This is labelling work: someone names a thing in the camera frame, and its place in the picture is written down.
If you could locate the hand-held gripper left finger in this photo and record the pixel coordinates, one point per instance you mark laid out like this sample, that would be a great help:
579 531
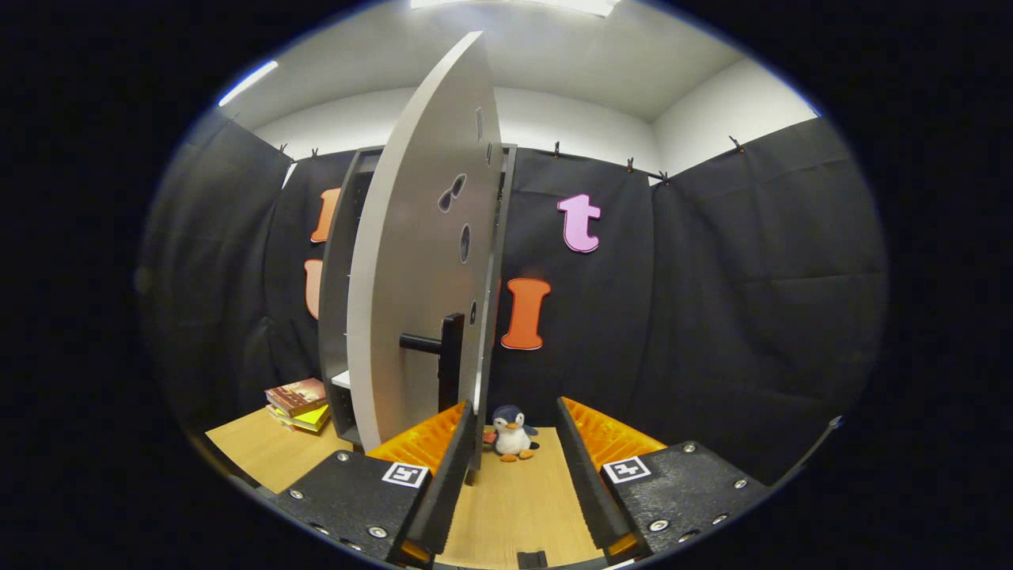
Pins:
447 483

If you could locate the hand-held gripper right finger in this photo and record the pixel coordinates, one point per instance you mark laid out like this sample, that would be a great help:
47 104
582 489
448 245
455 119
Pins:
586 483

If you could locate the dark grey shoe cabinet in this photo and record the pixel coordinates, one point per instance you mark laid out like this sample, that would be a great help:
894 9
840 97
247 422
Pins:
334 301

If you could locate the beige shoe cabinet door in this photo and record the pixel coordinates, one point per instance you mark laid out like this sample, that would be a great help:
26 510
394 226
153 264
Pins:
404 261

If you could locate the white cabinet shelf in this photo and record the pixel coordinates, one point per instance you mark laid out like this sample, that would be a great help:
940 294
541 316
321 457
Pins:
342 380

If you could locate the penguin plush toy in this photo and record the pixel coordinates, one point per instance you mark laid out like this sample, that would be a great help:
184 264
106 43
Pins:
513 439

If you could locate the yellow book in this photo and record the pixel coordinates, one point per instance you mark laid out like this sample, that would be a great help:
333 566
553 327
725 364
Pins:
315 416

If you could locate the brown cover book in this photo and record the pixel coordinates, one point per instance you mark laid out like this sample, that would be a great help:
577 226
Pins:
297 394

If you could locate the black backdrop cloth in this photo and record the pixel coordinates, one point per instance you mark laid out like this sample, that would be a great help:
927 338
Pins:
712 317

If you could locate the row of black cloth clips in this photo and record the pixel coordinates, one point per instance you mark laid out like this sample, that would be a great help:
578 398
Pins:
557 149

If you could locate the narrow ceiling light panel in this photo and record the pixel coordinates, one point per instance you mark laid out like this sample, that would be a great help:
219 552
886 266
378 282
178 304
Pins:
248 83

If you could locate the wide ceiling light panel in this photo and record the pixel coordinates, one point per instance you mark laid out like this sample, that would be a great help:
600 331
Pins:
514 4

